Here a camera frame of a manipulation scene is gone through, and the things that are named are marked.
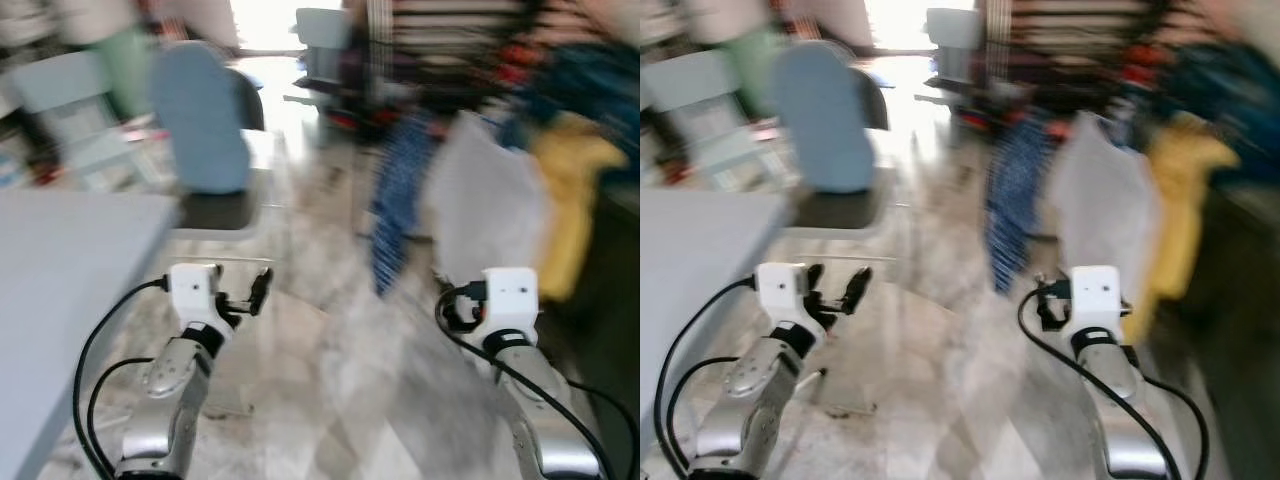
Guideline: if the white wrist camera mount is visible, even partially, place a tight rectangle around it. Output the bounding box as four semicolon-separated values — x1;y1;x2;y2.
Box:
1070;264;1123;336
480;266;540;351
167;262;223;333
755;262;809;326

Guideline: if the blue-grey seat cushion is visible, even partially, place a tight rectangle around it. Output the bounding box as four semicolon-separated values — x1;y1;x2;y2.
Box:
772;40;881;196
150;40;253;196

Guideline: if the black metal drying rack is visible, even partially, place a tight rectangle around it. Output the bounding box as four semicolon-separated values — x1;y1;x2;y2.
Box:
975;0;1280;121
345;0;641;126

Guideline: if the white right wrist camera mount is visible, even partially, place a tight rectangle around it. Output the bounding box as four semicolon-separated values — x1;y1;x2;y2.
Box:
480;266;540;351
1070;264;1123;336

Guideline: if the blue plaid garment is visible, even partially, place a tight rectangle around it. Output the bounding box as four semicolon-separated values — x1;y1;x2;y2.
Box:
368;108;441;298
985;112;1056;296

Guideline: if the short black arm cable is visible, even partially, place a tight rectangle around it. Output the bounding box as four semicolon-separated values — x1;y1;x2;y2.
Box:
668;357;741;471
88;358;156;471
565;378;641;479
1140;375;1211;480

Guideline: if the short black left arm cable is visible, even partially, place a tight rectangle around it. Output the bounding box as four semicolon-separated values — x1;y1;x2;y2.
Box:
668;357;741;471
88;358;156;471

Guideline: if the grey folding table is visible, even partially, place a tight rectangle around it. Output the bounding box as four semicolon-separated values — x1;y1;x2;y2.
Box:
640;190;793;480
0;190;181;480

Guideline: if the grey-green sofa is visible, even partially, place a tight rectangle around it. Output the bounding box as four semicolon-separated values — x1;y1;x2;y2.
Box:
1150;180;1280;480
545;175;641;480

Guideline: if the white hanging garment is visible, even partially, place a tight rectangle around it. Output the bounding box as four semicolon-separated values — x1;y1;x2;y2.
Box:
1045;112;1161;276
425;112;549;286

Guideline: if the yellow hanging garment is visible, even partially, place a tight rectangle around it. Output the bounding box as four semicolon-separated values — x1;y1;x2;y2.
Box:
528;112;629;303
1120;112;1241;346

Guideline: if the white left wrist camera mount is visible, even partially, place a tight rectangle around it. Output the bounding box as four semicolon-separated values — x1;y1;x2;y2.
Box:
167;262;223;333
755;262;809;326

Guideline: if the small white plastic chair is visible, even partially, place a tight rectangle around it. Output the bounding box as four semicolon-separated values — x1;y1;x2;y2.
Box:
285;8;353;113
920;8;986;106

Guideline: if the short black right arm cable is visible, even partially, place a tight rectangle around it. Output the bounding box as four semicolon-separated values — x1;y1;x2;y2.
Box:
565;378;641;479
1140;375;1211;480

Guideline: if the blue suitcase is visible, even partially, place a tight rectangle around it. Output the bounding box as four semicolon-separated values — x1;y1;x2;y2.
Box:
1160;40;1280;161
530;42;641;166

